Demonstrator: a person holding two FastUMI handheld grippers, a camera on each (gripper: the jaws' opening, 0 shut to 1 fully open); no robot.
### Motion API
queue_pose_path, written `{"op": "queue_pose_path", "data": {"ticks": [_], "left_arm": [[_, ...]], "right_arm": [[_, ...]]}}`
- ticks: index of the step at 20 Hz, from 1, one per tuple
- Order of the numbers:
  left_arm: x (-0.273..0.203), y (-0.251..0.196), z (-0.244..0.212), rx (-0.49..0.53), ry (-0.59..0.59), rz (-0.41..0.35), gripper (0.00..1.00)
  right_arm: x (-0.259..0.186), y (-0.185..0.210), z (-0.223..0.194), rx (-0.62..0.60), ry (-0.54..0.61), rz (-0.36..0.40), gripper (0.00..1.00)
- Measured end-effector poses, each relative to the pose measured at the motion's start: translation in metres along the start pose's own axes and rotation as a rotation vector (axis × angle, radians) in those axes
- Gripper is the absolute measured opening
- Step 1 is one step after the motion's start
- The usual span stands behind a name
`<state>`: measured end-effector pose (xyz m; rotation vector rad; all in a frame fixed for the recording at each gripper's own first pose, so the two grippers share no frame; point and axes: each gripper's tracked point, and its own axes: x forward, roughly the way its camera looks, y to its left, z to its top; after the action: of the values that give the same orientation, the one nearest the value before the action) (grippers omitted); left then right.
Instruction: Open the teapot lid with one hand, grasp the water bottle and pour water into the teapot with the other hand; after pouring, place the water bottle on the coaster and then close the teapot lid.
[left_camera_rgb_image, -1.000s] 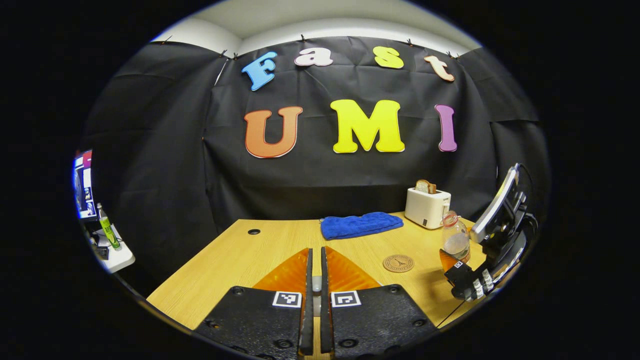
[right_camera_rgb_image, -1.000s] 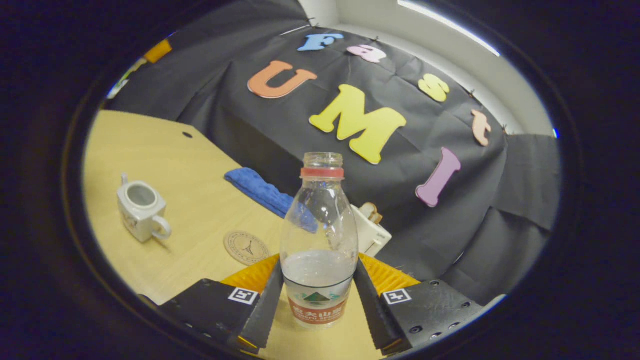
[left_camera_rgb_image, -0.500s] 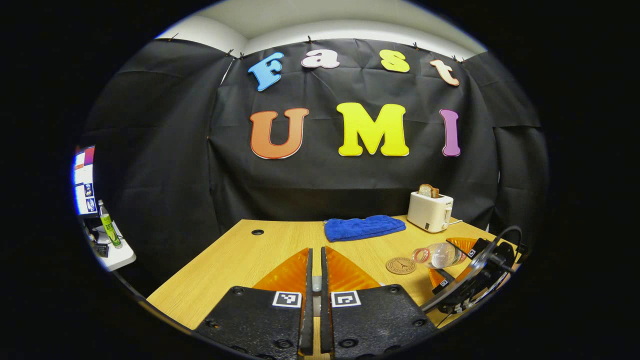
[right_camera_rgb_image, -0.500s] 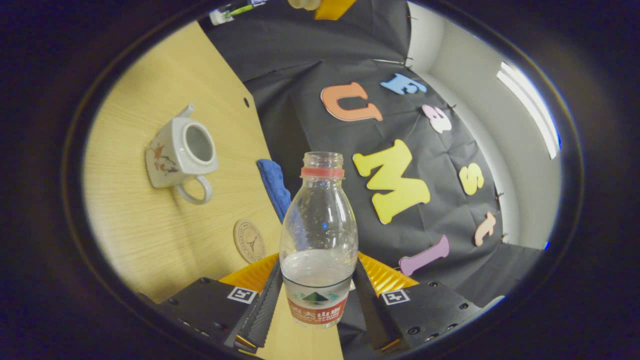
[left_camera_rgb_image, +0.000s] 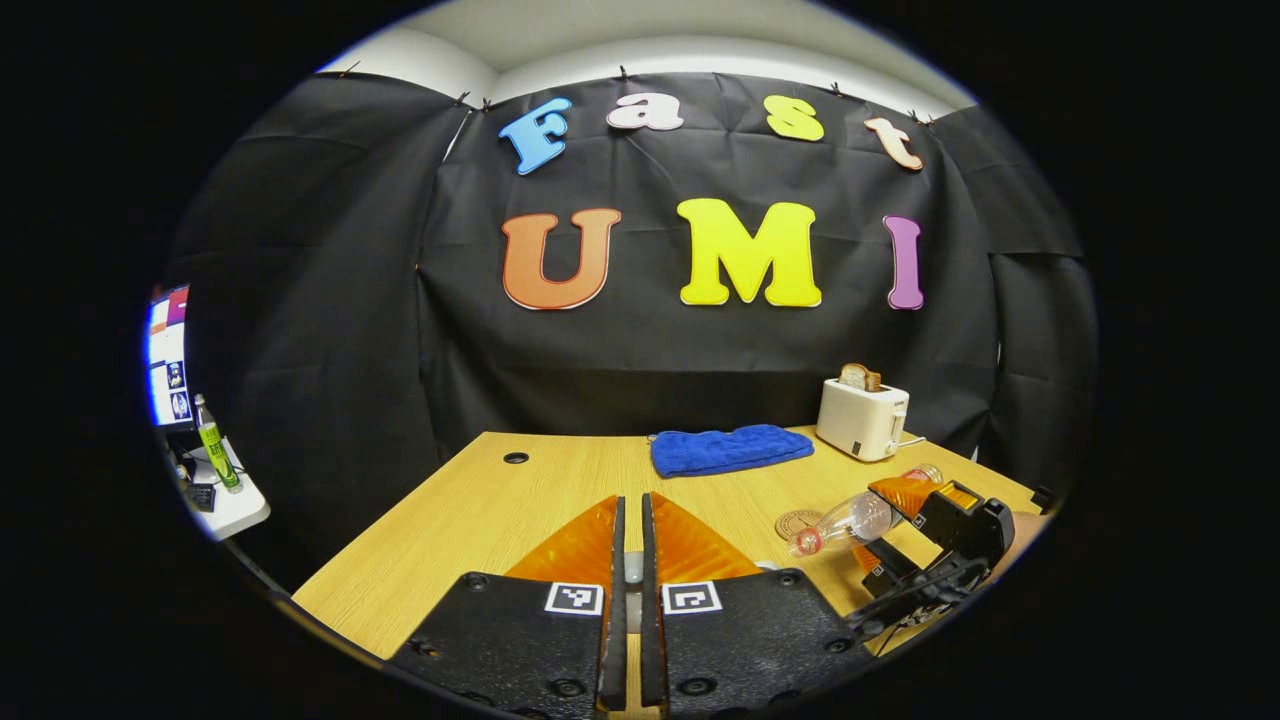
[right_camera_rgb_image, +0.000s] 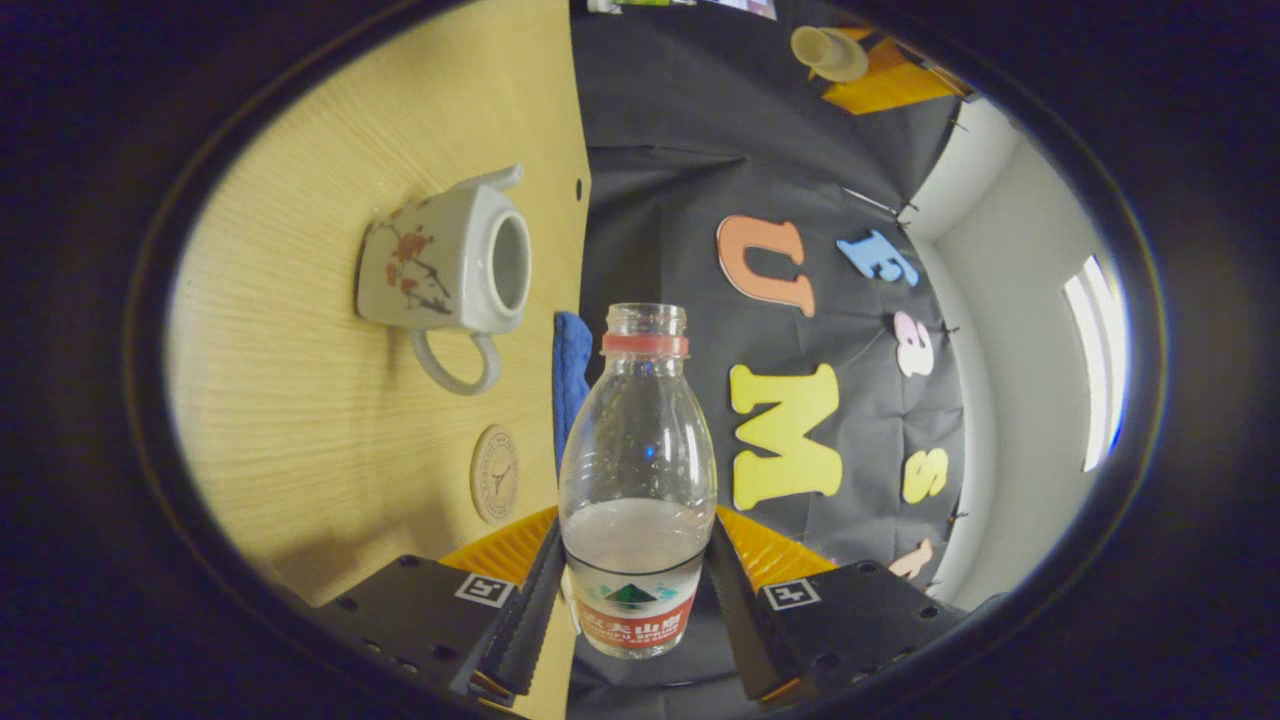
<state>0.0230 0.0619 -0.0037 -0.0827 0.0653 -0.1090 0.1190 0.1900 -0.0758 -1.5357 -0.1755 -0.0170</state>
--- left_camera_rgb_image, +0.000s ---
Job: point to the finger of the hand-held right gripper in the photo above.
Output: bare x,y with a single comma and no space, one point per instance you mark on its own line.
905,494
866,556

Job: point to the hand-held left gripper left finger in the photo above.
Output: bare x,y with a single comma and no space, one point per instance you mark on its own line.
614,640

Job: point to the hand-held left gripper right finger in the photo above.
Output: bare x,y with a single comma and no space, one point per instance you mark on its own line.
651,640

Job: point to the clear water bottle red label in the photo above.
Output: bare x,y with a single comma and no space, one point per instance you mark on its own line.
855,520

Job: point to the round brown coaster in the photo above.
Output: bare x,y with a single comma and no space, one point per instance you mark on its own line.
793,525

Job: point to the green drink bottle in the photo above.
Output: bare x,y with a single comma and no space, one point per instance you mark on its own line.
215,450

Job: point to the white toaster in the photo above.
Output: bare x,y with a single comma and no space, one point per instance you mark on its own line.
860,420

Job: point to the toasted bread slice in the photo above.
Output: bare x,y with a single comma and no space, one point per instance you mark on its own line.
858,377

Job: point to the blue towel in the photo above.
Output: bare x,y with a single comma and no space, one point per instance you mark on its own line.
730,450

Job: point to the black backdrop cloth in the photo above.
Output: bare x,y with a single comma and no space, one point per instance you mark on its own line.
650,370

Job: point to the white side table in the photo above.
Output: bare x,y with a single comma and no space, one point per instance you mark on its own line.
240,515

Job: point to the small black device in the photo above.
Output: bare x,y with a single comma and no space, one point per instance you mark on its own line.
201,497

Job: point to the computer monitor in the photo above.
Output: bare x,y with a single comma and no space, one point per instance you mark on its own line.
168,350

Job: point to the black table edge bracket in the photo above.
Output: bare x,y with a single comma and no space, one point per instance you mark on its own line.
1045,497

